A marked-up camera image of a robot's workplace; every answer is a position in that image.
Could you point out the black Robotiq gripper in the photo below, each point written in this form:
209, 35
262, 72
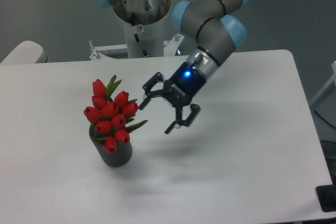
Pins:
183, 87

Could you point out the red tulip bouquet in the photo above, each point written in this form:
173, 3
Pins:
109, 117

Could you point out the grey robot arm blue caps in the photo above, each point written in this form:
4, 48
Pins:
211, 24

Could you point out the dark grey ribbed vase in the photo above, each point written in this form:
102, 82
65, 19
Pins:
118, 158

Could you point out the beige chair back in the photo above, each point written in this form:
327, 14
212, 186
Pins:
27, 52

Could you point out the black device at table edge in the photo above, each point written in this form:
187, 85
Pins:
326, 197

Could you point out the white pedestal base frame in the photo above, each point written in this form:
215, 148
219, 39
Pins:
137, 50

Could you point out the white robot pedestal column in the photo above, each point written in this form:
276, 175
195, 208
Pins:
143, 20

